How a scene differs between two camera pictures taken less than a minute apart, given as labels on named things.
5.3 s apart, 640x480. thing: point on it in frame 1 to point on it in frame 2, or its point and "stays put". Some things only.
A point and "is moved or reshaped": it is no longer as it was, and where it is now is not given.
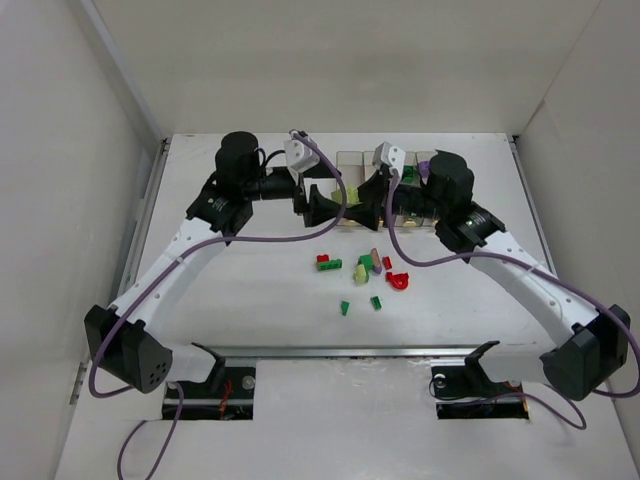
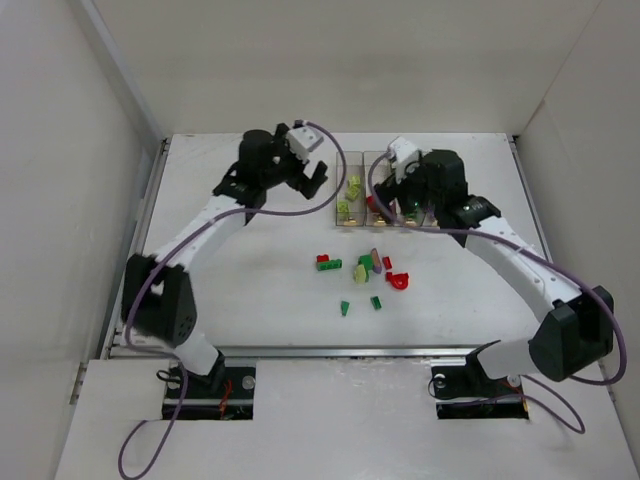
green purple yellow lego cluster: (365, 264) stays put
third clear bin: (410, 219) stays put
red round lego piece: (399, 280) stays put
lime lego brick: (337, 196) is moved or reshaped
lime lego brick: (352, 194) is moved or reshaped
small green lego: (376, 303) stays put
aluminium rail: (348, 351) stays put
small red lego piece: (387, 262) stays put
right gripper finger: (367, 213) to (387, 190)
